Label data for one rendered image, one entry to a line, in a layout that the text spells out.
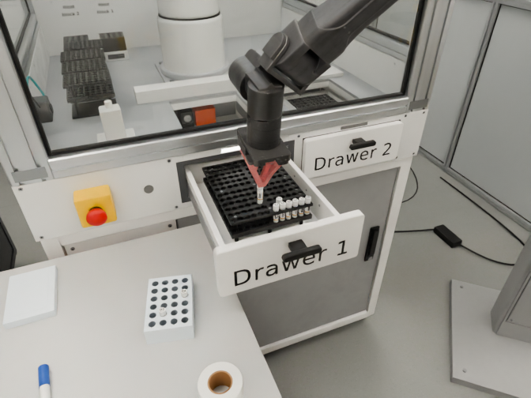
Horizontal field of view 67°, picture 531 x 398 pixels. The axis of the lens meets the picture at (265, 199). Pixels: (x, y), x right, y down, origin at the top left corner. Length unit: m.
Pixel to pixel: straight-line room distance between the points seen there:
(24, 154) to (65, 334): 0.35
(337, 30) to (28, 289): 0.74
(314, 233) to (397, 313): 1.16
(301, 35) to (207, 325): 0.53
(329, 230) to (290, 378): 0.94
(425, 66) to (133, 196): 0.78
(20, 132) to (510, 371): 1.69
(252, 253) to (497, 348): 1.31
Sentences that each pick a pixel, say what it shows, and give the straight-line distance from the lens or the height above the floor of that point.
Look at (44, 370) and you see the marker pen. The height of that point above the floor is 0.78.
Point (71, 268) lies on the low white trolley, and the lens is 0.98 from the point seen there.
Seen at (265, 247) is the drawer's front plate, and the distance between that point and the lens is 0.70.
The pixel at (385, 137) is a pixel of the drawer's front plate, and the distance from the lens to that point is 1.13.
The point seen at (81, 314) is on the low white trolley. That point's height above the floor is 0.76.
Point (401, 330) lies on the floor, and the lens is 1.80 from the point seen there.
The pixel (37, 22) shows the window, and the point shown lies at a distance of 0.83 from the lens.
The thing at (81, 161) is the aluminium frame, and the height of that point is 0.98.
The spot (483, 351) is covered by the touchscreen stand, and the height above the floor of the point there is 0.04.
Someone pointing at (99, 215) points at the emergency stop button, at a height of 0.88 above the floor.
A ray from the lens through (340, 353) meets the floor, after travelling 1.68.
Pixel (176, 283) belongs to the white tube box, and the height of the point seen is 0.80.
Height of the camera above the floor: 1.39
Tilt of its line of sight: 36 degrees down
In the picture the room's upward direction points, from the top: straight up
